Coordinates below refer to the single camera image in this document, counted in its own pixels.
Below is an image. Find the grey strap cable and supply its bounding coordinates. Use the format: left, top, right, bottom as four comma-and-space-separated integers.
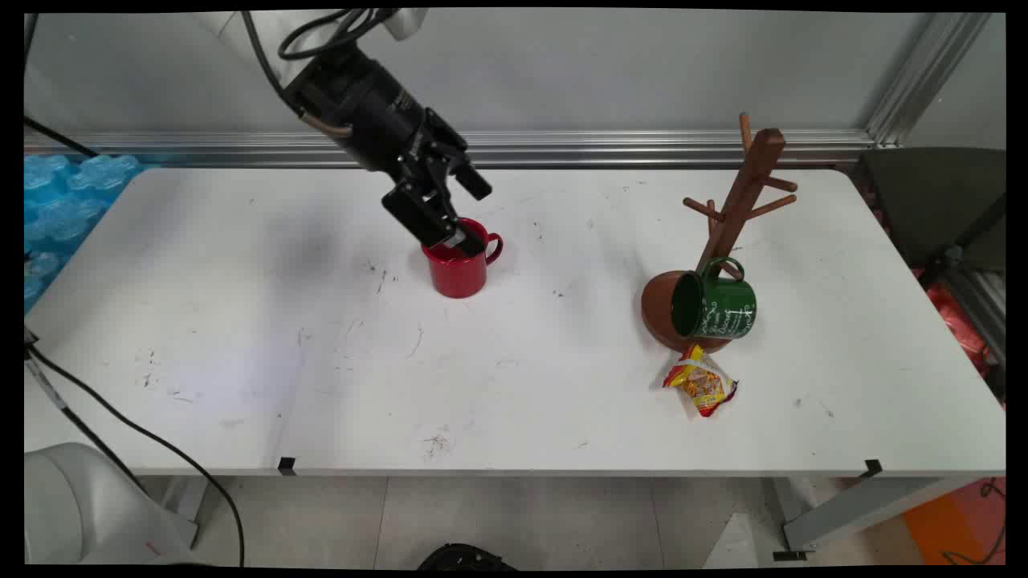
24, 328, 151, 495

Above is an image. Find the long black cable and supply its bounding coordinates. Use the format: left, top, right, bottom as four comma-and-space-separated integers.
24, 341, 246, 568

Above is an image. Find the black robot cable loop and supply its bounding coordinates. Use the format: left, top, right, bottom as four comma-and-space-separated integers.
277, 8, 400, 62

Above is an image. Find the aluminium frame rail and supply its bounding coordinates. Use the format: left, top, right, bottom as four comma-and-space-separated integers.
24, 128, 876, 169

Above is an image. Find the wooden mug tree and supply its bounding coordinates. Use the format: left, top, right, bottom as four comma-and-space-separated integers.
640, 112, 799, 354

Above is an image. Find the thin black floor cable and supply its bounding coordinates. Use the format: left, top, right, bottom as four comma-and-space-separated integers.
940, 478, 1006, 567

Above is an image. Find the green enamel mug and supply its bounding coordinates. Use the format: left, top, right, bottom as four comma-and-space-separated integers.
671, 257, 758, 340

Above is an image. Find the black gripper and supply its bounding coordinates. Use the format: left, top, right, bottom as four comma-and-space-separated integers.
284, 44, 493, 259

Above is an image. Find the black round object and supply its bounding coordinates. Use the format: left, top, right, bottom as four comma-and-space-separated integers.
418, 543, 520, 571

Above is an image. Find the white rounded robot base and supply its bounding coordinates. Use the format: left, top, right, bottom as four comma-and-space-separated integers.
24, 442, 200, 566

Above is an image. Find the aluminium frame post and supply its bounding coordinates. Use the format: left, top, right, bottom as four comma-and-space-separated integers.
863, 12, 993, 148

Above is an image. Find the grey table leg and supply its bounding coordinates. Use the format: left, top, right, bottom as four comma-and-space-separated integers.
773, 475, 985, 561

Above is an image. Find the blue bubble wrap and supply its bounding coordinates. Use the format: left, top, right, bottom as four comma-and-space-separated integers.
24, 154, 147, 312

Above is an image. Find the red mug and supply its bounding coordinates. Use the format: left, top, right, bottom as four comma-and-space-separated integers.
421, 217, 504, 299

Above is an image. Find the red plastic bag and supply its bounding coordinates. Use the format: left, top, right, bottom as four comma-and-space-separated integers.
924, 281, 993, 378

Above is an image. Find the yellow red snack packet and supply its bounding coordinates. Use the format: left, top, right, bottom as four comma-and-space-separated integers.
663, 344, 739, 418

